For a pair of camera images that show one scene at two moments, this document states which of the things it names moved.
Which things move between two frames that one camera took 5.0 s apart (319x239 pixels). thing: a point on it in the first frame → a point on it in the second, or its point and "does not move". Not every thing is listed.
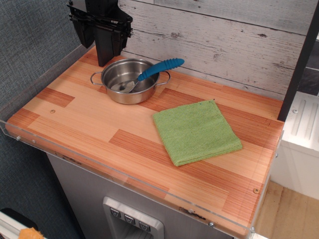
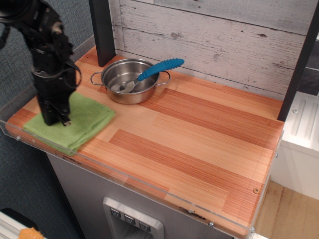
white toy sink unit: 296,164 does not move
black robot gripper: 106,14 → 56,78
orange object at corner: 30,233 does not move
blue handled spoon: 127,86 does not move
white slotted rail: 10,228 does not move
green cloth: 196,131 → 87,118
